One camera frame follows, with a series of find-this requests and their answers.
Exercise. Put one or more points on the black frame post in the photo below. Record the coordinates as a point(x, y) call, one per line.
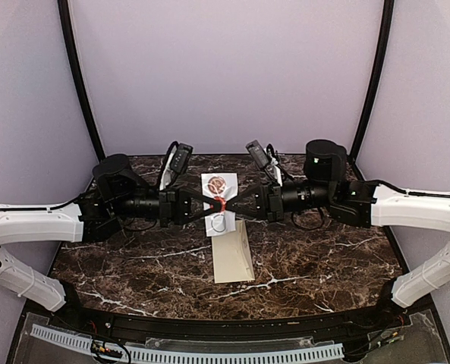
point(77, 76)
point(375, 77)

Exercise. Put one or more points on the white slotted cable duct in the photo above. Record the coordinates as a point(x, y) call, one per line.
point(85, 345)

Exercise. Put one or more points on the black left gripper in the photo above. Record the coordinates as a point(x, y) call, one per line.
point(175, 206)

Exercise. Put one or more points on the cream paper envelope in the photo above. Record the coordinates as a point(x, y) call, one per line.
point(231, 257)

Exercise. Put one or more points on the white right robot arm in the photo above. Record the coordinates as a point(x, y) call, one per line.
point(357, 203)

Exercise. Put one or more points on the white sticker sheet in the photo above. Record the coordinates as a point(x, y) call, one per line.
point(221, 187)

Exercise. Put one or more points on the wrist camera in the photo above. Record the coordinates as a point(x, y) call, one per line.
point(266, 161)
point(175, 164)

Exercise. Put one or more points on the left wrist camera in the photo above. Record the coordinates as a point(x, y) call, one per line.
point(175, 164)

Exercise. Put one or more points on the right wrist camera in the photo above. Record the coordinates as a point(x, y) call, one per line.
point(266, 161)

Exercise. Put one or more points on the black right frame post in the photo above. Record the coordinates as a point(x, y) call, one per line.
point(375, 77)

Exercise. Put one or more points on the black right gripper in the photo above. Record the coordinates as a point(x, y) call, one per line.
point(273, 212)

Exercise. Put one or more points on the black front rail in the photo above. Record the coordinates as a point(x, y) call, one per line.
point(135, 328)

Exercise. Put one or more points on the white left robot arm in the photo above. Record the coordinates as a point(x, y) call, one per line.
point(93, 216)

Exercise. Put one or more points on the black left frame post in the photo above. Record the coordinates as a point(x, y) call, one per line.
point(77, 76)

